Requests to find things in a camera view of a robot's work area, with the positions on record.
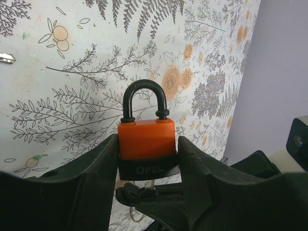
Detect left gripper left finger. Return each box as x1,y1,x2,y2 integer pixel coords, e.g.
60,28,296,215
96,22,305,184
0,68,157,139
0,134,119,231

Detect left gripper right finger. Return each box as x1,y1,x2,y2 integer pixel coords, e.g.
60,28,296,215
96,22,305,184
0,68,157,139
178,136,308,231

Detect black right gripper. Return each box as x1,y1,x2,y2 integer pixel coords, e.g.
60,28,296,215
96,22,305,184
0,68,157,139
134,183,189,231

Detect black-headed key bunch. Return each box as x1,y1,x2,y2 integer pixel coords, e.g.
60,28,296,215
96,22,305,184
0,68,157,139
115,179,155,223

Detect orange black padlock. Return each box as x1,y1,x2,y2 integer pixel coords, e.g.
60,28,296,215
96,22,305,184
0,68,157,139
118,79,180,181

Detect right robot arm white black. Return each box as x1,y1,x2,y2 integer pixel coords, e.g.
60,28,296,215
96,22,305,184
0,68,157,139
116,116,308,231

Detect floral patterned table mat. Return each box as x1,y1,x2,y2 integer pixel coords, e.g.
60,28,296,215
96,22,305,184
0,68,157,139
0,0,262,231

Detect brass silver padlock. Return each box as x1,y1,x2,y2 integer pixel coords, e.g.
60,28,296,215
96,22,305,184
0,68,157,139
0,53,16,64

